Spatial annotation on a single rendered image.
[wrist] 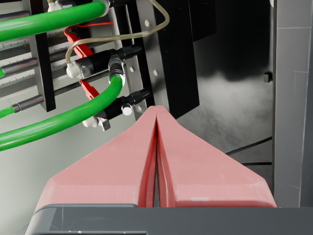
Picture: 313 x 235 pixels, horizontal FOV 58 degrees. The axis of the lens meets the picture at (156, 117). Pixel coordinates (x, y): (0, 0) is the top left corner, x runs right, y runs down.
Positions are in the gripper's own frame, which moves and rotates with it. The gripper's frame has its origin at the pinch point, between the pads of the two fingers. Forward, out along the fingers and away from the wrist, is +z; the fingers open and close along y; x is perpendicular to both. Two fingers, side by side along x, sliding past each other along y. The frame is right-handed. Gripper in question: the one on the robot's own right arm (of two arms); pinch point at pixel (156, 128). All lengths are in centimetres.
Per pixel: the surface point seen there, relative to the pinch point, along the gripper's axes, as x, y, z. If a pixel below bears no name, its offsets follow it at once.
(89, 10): -0.8, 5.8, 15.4
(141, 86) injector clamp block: 17.9, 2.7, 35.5
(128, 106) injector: 17.2, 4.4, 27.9
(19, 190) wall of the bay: 46, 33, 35
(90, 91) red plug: 16.0, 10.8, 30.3
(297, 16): 1.4, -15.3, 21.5
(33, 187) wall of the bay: 47, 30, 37
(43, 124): 6.3, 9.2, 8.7
